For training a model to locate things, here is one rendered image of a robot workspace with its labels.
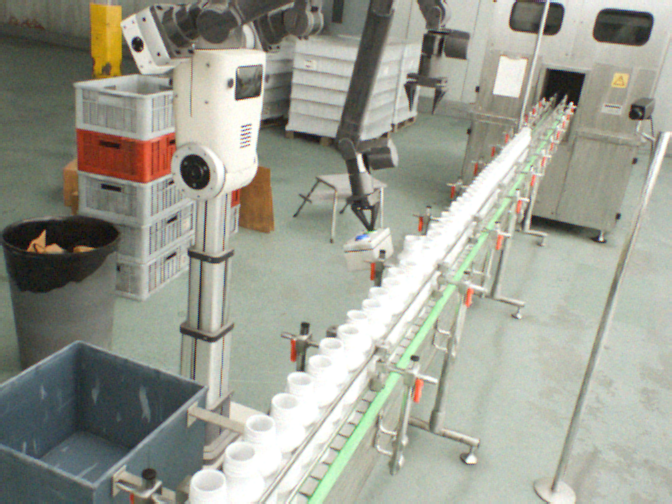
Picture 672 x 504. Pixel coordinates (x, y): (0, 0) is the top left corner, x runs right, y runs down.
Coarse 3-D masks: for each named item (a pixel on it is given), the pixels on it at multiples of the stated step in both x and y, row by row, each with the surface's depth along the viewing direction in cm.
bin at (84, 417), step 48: (0, 384) 117; (48, 384) 128; (96, 384) 135; (144, 384) 130; (192, 384) 125; (0, 432) 120; (48, 432) 132; (96, 432) 140; (144, 432) 134; (192, 432) 123; (240, 432) 115; (0, 480) 105; (48, 480) 101; (96, 480) 128
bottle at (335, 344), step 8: (320, 344) 101; (328, 344) 102; (336, 344) 102; (320, 352) 100; (328, 352) 99; (336, 352) 99; (336, 360) 100; (336, 368) 100; (344, 368) 102; (336, 376) 100; (344, 376) 101; (336, 384) 100; (344, 384) 102; (336, 408) 102; (336, 416) 103; (336, 424) 104
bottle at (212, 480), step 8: (200, 472) 71; (208, 472) 72; (216, 472) 72; (192, 480) 70; (200, 480) 72; (208, 480) 72; (216, 480) 72; (224, 480) 71; (192, 488) 70; (200, 488) 72; (208, 488) 73; (216, 488) 72; (224, 488) 70; (192, 496) 70; (200, 496) 69; (208, 496) 69; (216, 496) 69; (224, 496) 71
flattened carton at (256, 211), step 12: (264, 168) 452; (252, 180) 461; (264, 180) 457; (240, 192) 470; (252, 192) 466; (264, 192) 462; (240, 204) 475; (252, 204) 471; (264, 204) 467; (240, 216) 480; (252, 216) 476; (264, 216) 472; (252, 228) 481; (264, 228) 477
